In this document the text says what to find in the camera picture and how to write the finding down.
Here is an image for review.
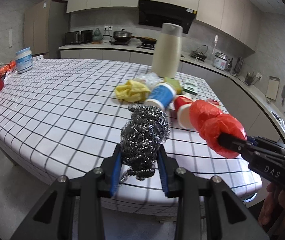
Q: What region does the steel wool scrubber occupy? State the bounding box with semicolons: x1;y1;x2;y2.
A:
120;105;170;183

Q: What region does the red plastic bag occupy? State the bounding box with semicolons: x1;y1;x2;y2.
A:
189;100;247;159

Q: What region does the red white paper cup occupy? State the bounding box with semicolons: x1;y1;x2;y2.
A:
174;95;193;129

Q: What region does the blue white paper cup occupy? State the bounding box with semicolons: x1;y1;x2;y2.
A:
144;82;176;111

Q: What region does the yellow cloth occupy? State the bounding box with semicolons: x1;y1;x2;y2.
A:
114;80;151;102

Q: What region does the yellow green sponge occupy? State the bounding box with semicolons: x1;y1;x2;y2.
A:
163;77;183;95

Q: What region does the green white carton box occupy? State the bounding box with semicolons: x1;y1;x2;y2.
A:
183;79;198;95

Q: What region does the clear plastic bag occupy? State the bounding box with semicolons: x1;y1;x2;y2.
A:
133;72;161;90

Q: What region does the red white small packet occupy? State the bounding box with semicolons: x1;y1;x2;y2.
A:
207;99;220;106

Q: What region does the right hand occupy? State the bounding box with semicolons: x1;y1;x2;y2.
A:
258;183;285;226

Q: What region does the white cutting board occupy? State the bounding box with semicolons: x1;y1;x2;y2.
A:
265;76;280;101

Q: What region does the beige thermos jug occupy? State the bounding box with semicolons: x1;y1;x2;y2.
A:
151;23;183;79

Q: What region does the white rice cooker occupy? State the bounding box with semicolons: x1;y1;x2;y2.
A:
213;52;228;70

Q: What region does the black lidded wok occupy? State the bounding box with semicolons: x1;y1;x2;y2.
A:
113;29;132;42

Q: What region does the teal ceramic vase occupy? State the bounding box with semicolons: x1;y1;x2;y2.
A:
92;28;103;43

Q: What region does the black microwave oven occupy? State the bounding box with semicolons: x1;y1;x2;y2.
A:
65;30;93;45

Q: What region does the white blue lidded jar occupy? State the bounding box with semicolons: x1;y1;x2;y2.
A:
15;47;33;74

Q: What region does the black range hood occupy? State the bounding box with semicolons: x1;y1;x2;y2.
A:
138;0;197;34

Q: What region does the brown refrigerator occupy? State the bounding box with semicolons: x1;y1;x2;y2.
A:
24;0;70;59

